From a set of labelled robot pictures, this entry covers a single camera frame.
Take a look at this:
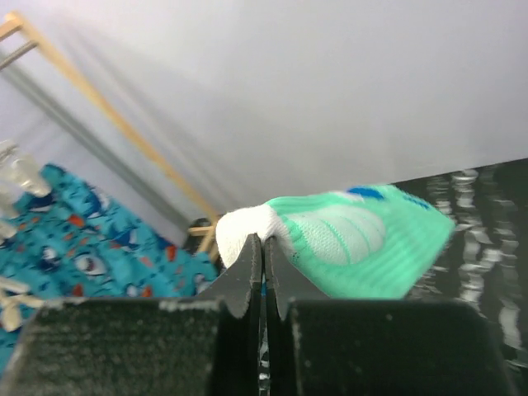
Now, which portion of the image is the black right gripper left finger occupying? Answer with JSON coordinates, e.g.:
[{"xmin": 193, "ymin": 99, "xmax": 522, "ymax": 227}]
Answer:
[{"xmin": 1, "ymin": 235, "xmax": 262, "ymax": 395}]

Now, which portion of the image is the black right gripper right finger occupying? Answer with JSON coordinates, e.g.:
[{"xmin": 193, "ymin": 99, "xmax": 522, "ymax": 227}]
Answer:
[{"xmin": 263, "ymin": 239, "xmax": 519, "ymax": 395}]

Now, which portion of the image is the mint green sock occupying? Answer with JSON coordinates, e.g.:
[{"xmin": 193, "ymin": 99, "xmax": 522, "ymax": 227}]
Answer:
[{"xmin": 215, "ymin": 185, "xmax": 455, "ymax": 299}]

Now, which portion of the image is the white plastic clip hanger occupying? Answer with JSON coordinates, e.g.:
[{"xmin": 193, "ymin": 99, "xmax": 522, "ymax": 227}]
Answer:
[{"xmin": 1, "ymin": 140, "xmax": 51, "ymax": 332}]

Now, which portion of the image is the blue sea-print sock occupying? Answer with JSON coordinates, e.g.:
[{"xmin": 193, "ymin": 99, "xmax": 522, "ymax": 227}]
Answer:
[{"xmin": 1, "ymin": 164, "xmax": 218, "ymax": 355}]

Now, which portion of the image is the metal hanging rod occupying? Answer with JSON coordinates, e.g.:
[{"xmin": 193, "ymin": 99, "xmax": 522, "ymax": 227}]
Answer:
[{"xmin": 0, "ymin": 40, "xmax": 39, "ymax": 70}]

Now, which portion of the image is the wooden drying rack frame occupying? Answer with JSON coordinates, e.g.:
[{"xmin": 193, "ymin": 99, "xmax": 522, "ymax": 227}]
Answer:
[{"xmin": 1, "ymin": 12, "xmax": 219, "ymax": 262}]

